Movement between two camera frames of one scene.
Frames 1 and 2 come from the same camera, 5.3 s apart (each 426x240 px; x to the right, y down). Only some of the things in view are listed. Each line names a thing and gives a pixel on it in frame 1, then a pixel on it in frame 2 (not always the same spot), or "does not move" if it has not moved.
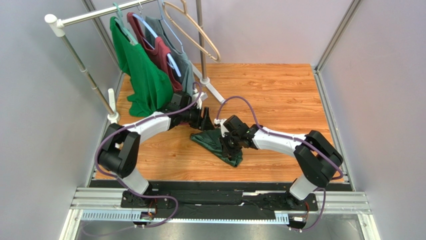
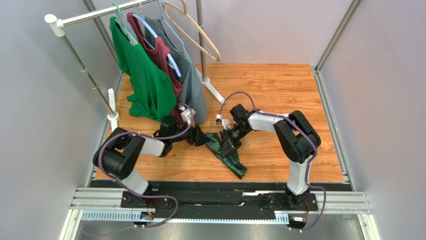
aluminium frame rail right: x=324 y=97 does not move
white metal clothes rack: x=52 y=21 does not move
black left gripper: x=204 y=124 to x=196 y=136
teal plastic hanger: x=126 y=30 does not move
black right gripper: x=231 y=142 to x=228 y=138
